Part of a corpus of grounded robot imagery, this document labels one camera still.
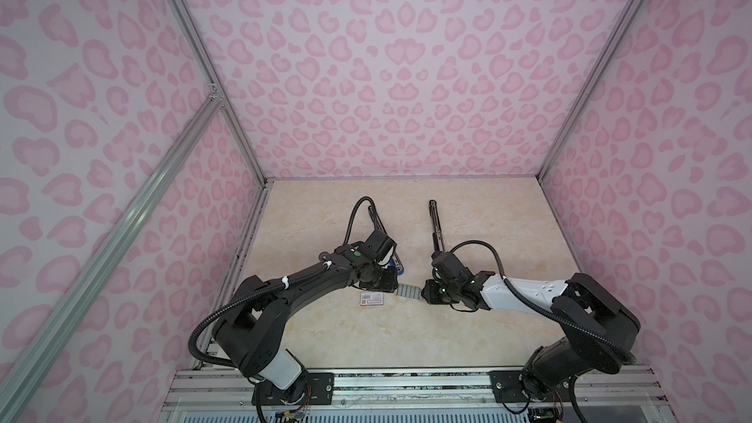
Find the aluminium diagonal frame bar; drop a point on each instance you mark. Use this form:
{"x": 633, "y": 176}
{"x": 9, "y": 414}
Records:
{"x": 34, "y": 363}

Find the aluminium frame corner post left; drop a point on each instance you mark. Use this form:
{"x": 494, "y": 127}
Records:
{"x": 200, "y": 51}

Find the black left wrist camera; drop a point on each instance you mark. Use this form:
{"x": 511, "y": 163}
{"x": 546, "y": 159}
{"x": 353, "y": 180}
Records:
{"x": 379, "y": 247}

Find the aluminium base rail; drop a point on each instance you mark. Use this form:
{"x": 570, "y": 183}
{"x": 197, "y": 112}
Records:
{"x": 429, "y": 394}

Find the aluminium frame corner post right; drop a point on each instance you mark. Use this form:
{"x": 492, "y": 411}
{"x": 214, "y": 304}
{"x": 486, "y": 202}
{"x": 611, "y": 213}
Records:
{"x": 617, "y": 36}

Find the silver staple strip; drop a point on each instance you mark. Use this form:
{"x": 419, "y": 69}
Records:
{"x": 409, "y": 291}

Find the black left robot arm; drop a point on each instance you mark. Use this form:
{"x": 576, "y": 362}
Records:
{"x": 251, "y": 333}

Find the aluminium frame corner post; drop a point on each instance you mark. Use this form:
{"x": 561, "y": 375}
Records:
{"x": 617, "y": 36}
{"x": 200, "y": 51}

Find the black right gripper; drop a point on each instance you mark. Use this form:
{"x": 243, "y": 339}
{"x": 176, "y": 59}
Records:
{"x": 428, "y": 294}

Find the red white staple box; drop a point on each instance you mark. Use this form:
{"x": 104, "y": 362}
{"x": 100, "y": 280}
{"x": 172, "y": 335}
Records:
{"x": 372, "y": 299}

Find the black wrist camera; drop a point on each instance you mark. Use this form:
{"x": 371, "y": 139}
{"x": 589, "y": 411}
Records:
{"x": 447, "y": 268}
{"x": 379, "y": 247}

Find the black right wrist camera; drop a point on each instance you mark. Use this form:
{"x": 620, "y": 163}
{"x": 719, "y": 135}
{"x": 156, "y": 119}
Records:
{"x": 447, "y": 268}

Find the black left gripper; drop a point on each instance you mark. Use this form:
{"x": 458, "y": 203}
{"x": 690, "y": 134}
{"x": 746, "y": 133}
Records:
{"x": 391, "y": 285}

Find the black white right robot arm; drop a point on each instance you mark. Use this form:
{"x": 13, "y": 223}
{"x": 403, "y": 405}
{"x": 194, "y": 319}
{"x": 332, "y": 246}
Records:
{"x": 599, "y": 332}

